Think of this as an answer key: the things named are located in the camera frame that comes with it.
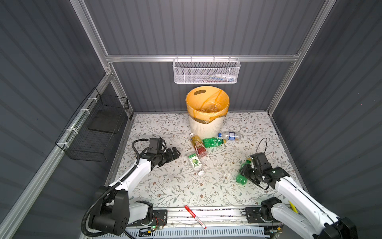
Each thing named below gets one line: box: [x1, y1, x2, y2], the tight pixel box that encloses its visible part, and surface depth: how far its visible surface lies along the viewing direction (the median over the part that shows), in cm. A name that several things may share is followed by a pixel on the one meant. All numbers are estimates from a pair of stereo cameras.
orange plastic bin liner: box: [185, 86, 230, 125], surface depth 97 cm
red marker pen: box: [184, 204, 207, 230], surface depth 75 cm
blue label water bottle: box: [217, 131, 241, 141], surface depth 104 cm
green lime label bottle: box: [187, 152, 205, 177], surface depth 91 cm
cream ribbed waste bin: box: [188, 115, 225, 140], surface depth 95 cm
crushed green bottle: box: [201, 136, 224, 148], surface depth 101 cm
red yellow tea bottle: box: [189, 132, 208, 158], surface depth 96 cm
